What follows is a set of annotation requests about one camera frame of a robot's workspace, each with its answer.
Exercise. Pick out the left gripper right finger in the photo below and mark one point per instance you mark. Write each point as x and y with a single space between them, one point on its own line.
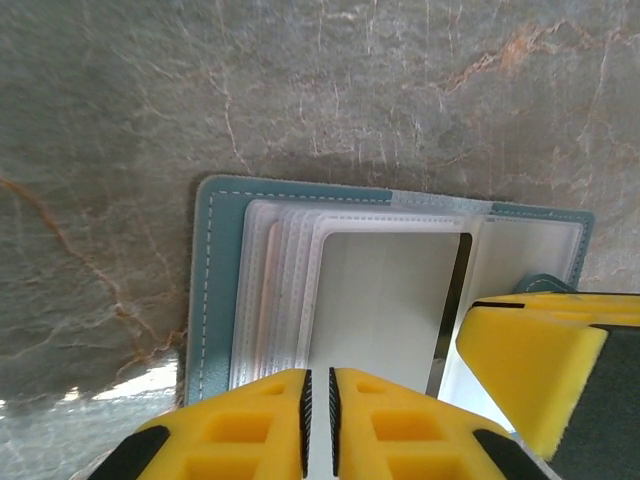
400 435

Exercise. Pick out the teal card holder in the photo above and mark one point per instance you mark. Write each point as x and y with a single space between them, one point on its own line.
220 250

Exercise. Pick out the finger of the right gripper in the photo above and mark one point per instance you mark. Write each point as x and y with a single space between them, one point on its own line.
600 307
530 370

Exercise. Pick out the glossy silver card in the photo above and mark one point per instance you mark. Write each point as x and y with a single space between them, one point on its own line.
385 300

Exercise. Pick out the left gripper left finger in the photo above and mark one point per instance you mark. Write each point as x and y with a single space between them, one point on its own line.
235 435

